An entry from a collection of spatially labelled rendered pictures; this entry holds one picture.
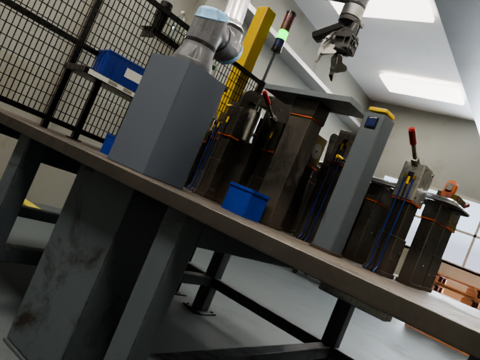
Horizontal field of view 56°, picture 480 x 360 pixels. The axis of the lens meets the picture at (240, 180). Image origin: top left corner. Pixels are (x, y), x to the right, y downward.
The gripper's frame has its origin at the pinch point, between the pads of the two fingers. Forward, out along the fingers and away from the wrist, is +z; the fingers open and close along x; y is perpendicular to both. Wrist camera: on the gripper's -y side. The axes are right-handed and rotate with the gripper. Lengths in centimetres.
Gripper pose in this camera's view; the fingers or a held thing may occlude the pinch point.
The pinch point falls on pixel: (321, 71)
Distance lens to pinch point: 163.8
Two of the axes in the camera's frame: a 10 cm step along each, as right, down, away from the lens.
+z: -3.9, 9.2, -0.4
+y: 7.7, 3.0, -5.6
